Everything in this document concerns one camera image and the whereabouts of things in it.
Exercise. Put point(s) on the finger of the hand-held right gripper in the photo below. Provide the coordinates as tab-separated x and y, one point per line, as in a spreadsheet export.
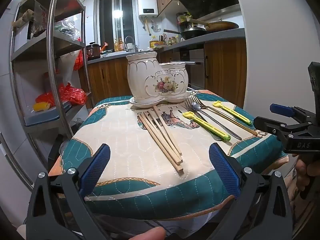
267	126
280	109

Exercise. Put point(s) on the person's right hand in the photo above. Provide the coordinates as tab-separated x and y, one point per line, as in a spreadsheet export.
300	170

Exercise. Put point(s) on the window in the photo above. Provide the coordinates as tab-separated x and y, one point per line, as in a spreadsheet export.
107	17

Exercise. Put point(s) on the crumpled grey plastic bag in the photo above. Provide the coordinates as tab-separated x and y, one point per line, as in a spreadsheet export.
67	28

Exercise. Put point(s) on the printed teal beige tablecloth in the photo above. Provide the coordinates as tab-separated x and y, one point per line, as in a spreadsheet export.
125	155

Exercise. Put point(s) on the blue tray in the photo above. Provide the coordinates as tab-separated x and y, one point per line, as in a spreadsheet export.
45	117

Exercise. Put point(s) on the black wok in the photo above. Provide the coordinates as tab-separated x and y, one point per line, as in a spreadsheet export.
193	33

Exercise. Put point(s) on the yellow oil bottle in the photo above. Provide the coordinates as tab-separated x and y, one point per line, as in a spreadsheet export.
153	43

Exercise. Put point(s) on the hanging red plastic bag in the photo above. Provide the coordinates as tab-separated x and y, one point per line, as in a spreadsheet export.
78	61

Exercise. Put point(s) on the white floral ceramic utensil holder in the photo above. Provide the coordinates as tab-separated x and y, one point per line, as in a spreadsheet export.
150	77

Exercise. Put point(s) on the white plastic bag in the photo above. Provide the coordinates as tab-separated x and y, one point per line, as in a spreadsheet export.
66	66

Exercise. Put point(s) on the wooden chopstick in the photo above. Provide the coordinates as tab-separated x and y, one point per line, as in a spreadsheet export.
156	137
167	130
160	136
164	134
160	147

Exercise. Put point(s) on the metal shelf rack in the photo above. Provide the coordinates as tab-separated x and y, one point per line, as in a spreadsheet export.
53	55

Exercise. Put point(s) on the dark rice cooker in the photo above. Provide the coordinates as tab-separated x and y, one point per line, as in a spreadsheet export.
93	50

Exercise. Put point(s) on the wooden lower cabinets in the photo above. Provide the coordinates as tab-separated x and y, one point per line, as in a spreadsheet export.
225	65

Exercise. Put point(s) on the row of seasoning bottles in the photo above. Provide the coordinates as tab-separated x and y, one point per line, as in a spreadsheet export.
172	40

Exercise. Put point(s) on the brown frying pan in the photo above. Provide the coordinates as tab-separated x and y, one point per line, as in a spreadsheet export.
220	25

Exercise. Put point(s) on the brown plush item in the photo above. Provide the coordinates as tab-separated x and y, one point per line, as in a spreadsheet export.
23	17

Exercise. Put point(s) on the person's left hand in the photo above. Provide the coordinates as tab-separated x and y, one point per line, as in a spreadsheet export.
147	233

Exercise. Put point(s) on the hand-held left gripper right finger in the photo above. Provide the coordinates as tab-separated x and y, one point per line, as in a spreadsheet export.
225	170

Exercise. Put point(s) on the white water heater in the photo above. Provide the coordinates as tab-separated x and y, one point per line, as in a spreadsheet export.
147	3

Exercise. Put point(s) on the built-in oven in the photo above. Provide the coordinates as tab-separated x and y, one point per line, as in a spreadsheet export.
197	72

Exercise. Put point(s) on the white ceramic drip tray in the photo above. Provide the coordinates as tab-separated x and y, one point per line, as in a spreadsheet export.
160	104

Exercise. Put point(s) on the yellow green plastic utensil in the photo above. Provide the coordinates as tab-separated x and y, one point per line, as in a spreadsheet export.
235	114
207	126

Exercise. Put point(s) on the clear bag with red print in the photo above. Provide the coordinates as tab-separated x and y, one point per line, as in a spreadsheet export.
40	20

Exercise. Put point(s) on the orange bottles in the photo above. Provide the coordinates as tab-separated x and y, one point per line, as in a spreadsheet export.
119	45

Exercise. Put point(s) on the grey kitchen countertop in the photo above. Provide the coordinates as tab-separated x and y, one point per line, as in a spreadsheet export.
220	35

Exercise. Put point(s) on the metal faucet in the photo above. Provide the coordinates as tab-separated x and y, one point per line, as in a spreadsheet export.
130	38

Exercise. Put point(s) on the yellow item on shelf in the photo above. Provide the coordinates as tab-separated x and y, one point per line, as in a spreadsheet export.
41	106

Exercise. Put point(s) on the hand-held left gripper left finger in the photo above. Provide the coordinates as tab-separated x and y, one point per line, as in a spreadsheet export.
98	162

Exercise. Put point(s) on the silver fork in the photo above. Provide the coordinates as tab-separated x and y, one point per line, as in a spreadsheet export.
188	104
225	128

